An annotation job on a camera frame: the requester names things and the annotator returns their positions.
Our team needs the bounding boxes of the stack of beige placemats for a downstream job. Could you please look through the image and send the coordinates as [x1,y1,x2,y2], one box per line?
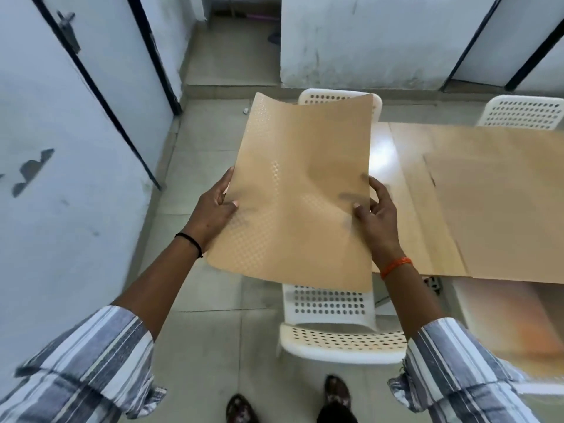
[422,153,564,286]

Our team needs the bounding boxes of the dark metal door latch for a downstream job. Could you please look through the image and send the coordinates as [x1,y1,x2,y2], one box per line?
[56,11,82,54]

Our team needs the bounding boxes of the black trousers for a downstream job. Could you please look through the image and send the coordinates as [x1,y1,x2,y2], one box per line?
[317,402,353,423]

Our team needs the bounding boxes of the black wall frame strip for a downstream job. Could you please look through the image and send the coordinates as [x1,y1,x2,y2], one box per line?
[31,0,163,191]
[125,0,182,116]
[504,21,564,93]
[440,0,505,93]

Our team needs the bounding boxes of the beige textured placemat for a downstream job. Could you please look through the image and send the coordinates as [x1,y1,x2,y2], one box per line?
[206,92,374,294]

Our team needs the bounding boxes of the light wooden table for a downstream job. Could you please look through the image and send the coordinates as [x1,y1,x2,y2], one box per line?
[370,122,564,287]

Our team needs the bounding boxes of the white perforated plastic chair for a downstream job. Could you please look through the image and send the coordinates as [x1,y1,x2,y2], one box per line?
[475,95,564,132]
[298,88,383,124]
[276,281,408,366]

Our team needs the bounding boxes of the person's left hand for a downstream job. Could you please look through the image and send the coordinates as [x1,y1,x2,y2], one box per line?
[184,167,240,253]

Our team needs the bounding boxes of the brown patterned sandal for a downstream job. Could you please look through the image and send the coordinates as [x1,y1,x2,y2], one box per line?
[226,394,259,423]
[324,375,353,410]

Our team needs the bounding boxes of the person's right hand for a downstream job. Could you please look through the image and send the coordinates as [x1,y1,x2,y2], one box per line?
[352,176,405,268]

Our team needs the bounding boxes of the person's right forearm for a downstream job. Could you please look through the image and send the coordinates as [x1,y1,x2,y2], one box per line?
[382,261,448,342]

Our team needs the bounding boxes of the person's left forearm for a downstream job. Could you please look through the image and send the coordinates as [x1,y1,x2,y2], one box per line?
[112,236,203,340]

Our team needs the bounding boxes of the black wrist thread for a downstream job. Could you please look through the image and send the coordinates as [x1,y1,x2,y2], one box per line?
[174,232,203,259]

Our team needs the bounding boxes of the grey white striped shirt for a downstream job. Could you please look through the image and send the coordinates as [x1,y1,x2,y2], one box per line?
[0,305,543,423]

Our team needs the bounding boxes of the orange wrist thread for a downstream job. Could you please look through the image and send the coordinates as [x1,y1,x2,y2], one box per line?
[380,257,414,280]

